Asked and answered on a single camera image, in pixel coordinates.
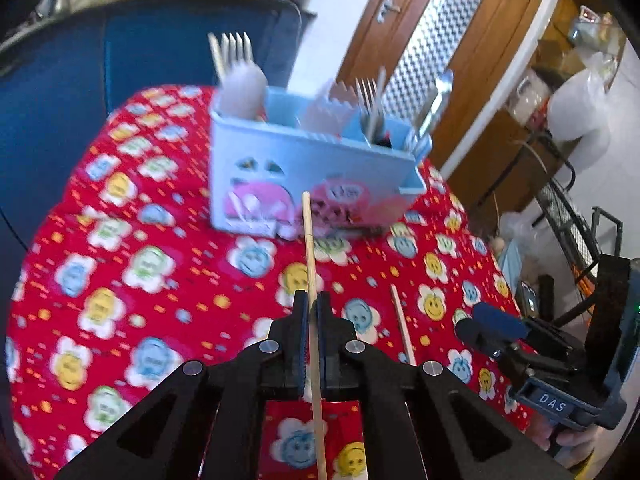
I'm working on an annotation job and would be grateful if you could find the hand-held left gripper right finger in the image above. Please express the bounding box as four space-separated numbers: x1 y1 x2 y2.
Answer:
316 291 577 480

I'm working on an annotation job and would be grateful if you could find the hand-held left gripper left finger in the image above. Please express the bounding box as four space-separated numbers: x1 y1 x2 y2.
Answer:
52 290 311 480

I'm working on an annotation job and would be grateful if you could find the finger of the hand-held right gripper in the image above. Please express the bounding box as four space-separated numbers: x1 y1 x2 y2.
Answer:
454 320 532 378
471 302 532 343

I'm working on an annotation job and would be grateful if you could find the light blue utensil holder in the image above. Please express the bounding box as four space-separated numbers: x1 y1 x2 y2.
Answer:
208 85 430 241

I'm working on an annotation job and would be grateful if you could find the metal fork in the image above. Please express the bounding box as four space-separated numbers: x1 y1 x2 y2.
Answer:
354 76 387 143

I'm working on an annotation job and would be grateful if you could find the grey plastic spoon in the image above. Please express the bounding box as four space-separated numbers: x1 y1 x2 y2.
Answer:
220 66 269 122

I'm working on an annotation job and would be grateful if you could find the beige plastic fork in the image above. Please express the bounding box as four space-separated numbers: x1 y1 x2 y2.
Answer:
221 31 253 78

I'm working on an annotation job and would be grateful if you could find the person's right hand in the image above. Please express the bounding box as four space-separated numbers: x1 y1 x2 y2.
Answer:
529 416 603 467

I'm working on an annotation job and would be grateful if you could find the black upright device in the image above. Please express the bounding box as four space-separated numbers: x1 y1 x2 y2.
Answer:
536 275 557 322

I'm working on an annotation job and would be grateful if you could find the wooden shelf unit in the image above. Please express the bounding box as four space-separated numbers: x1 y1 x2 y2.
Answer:
445 0 628 221

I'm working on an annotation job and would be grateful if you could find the red smiley flower tablecloth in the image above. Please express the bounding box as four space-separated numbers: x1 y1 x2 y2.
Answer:
4 85 537 480

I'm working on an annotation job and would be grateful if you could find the white plastic bag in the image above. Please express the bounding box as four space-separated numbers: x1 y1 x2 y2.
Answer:
546 66 627 163

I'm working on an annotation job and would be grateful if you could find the wooden door with glass panel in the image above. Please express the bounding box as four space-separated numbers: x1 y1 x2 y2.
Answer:
344 0 551 173

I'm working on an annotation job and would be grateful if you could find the blue kitchen cabinet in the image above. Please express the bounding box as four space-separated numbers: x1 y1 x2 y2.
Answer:
0 0 318 321

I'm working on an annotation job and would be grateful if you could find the black wire rack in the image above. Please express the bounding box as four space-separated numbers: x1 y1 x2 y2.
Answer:
517 127 626 286

